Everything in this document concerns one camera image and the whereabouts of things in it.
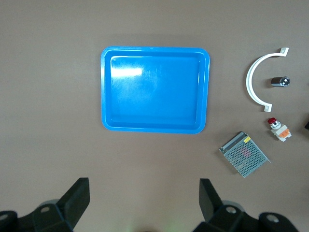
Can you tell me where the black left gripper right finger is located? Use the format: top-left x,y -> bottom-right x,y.
193,178 -> 261,232

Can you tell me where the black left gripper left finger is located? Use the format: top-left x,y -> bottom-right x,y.
18,177 -> 91,232

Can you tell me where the black cylindrical capacitor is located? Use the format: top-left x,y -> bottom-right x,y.
270,76 -> 291,87

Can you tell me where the perforated metal power supply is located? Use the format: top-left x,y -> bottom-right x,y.
219,131 -> 271,178

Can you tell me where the red indicator light white body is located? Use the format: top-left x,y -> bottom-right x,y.
267,117 -> 292,142

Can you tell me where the brown table mat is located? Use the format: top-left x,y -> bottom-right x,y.
0,0 -> 309,232

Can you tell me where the blue plastic tray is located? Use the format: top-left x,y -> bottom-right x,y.
100,46 -> 211,134

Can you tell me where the large white curved bracket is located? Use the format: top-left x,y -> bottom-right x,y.
245,47 -> 290,113

